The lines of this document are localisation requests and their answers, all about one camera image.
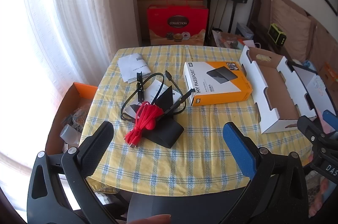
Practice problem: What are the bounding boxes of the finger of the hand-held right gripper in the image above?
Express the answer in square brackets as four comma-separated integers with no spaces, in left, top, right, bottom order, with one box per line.
[297,115,328,154]
[323,110,338,133]

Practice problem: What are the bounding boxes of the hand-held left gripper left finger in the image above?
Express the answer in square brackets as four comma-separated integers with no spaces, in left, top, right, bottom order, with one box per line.
[26,121,127,224]

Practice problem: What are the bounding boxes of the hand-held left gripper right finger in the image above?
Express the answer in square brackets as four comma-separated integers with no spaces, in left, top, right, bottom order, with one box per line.
[219,122,309,224]

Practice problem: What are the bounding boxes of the white cardboard tray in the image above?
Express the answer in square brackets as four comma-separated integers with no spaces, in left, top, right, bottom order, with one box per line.
[239,45,317,134]

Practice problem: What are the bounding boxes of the red cable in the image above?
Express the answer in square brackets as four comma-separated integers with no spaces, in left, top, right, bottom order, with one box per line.
[124,102,164,148]

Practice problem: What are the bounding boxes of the black plastic bracket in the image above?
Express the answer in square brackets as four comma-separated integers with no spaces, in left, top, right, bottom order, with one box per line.
[136,72,145,102]

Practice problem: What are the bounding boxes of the white instruction booklet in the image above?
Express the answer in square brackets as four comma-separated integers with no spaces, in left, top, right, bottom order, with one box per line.
[124,84,183,119]

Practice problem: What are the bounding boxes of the black plastic packaging insert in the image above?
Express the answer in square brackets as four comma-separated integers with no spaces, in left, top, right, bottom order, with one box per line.
[152,85,194,119]

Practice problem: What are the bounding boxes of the white barcode leaflet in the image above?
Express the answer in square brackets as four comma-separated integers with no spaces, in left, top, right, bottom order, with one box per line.
[117,54,151,84]

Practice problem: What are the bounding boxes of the black cable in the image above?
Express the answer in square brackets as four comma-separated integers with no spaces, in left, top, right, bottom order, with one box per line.
[121,70,187,123]

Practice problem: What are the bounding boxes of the person's left hand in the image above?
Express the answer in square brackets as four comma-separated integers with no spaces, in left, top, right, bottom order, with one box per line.
[131,214,172,224]

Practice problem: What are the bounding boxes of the clear plastic jar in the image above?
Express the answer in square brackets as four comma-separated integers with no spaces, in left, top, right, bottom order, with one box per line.
[60,124,80,146]

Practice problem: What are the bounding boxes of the black white storage box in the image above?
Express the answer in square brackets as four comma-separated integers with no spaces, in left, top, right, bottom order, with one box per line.
[286,60,338,120]

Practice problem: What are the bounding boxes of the orange carton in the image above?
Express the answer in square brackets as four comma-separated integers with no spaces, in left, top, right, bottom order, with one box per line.
[323,62,338,83]

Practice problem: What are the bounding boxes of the orange cardboard box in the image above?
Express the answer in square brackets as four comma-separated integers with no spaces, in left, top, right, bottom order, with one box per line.
[45,82,99,156]

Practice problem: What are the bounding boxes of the orange white hard drive box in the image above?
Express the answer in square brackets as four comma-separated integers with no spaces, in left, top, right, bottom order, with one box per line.
[183,61,253,107]

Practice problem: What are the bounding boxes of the brown sofa cushion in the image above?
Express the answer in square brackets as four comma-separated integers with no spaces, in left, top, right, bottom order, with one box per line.
[304,15,338,70]
[268,0,312,56]

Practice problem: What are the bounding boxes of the green yellow device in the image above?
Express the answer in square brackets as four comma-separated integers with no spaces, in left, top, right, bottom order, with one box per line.
[268,23,287,46]

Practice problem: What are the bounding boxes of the clear bag of tools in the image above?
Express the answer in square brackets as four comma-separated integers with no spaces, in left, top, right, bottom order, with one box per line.
[211,29,255,51]

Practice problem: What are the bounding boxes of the blue white carton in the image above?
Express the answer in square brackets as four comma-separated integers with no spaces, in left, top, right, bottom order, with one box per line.
[236,22,254,40]

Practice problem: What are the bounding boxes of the black speaker stand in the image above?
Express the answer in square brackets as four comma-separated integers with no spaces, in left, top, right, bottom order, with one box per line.
[208,0,220,41]
[226,1,237,34]

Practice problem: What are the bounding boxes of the white sheer curtain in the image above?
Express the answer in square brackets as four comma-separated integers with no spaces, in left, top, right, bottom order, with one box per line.
[0,0,140,214]

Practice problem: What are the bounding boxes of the red gift bag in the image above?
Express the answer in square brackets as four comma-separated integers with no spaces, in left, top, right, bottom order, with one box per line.
[146,4,209,46]

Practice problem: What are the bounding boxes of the dark wooden sofa frame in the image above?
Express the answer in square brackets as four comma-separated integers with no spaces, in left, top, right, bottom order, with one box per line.
[247,0,338,74]

